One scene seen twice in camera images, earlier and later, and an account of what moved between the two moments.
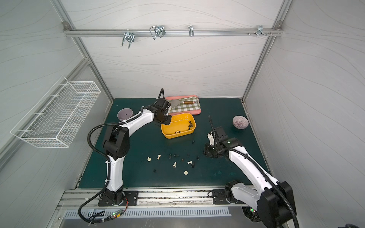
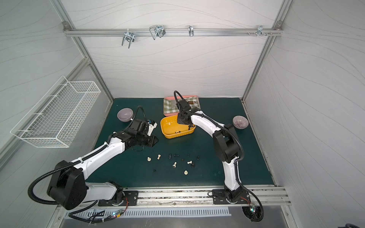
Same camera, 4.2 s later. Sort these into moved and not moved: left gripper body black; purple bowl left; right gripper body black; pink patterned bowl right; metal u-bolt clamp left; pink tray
Moved: left gripper body black; right gripper body black
Not moved: metal u-bolt clamp left; purple bowl left; pink patterned bowl right; pink tray
